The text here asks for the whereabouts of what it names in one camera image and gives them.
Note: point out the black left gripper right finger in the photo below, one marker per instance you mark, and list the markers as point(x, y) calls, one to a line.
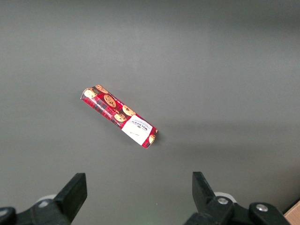
point(208, 204)

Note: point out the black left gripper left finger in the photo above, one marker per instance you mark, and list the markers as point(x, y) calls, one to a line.
point(70, 199)

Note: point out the wooden drawer cabinet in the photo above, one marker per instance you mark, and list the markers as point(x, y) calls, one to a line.
point(294, 214)

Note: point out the red tartan cookie box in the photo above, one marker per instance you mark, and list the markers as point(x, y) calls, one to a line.
point(110, 105)

